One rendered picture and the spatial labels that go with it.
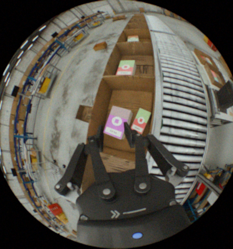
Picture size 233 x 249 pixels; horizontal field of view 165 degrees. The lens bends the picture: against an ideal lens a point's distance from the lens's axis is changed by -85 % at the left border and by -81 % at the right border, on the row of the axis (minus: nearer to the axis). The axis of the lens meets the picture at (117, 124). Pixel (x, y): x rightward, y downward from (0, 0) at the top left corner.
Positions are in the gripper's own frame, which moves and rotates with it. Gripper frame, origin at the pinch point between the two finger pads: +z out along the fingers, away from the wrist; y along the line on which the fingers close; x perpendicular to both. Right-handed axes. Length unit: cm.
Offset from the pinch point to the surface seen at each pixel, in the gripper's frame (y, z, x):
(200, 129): 69, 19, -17
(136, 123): 13.2, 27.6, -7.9
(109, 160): -5.2, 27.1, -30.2
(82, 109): -58, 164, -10
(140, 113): 16.0, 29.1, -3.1
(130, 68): 16, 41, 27
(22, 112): -363, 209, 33
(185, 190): 55, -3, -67
